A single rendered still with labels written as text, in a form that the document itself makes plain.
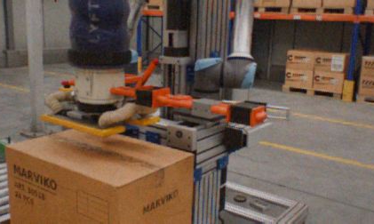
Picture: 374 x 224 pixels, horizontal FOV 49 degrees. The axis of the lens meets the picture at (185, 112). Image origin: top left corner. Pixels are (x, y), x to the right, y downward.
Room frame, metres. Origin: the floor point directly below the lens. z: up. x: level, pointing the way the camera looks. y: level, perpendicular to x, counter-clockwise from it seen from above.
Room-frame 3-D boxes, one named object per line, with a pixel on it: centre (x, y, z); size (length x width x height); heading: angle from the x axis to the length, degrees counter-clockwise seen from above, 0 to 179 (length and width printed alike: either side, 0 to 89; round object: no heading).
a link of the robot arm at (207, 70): (1.80, -0.10, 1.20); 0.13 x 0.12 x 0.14; 80
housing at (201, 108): (1.21, -0.06, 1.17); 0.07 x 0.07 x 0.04; 55
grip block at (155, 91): (1.33, 0.11, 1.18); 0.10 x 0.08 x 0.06; 145
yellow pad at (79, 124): (1.40, 0.37, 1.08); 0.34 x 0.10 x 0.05; 55
